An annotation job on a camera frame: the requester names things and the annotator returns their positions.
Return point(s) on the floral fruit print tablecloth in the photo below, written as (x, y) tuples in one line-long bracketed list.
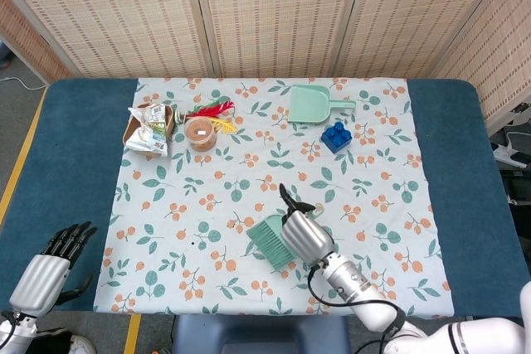
[(265, 163)]

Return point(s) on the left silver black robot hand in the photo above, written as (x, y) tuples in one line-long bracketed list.
[(39, 279)]

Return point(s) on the green feather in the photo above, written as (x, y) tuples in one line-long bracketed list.
[(211, 104)]

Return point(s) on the red feather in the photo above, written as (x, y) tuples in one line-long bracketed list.
[(213, 110)]

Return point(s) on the woven bamboo folding screen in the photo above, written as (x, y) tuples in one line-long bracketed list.
[(274, 14)]

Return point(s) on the blue toy building block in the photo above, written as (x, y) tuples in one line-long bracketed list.
[(337, 138)]

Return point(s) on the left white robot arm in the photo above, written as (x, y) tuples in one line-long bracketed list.
[(16, 333)]

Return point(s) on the crumpled snack bag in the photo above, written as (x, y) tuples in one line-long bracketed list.
[(147, 136)]

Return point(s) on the green white shuttlecock base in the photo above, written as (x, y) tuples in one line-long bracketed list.
[(179, 117)]

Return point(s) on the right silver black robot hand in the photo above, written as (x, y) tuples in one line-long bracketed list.
[(305, 236)]

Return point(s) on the dark blue table cover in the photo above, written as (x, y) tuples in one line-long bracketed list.
[(62, 155)]

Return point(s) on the brown paper box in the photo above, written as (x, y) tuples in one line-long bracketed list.
[(129, 132)]

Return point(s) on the white shoe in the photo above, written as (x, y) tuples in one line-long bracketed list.
[(83, 345)]

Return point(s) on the teal green cleaning brush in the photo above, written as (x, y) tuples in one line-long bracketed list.
[(267, 238)]

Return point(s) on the clear jar of rubber bands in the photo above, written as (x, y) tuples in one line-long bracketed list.
[(200, 134)]

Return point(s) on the white bottle cap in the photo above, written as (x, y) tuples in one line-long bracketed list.
[(319, 207)]

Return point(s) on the white device on floor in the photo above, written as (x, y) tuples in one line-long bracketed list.
[(508, 151)]

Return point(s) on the mint green dustpan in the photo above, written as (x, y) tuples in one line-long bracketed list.
[(309, 105)]

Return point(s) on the blue grey chair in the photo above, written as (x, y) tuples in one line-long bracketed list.
[(261, 335)]

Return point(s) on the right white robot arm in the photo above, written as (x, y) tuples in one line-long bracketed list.
[(365, 292)]

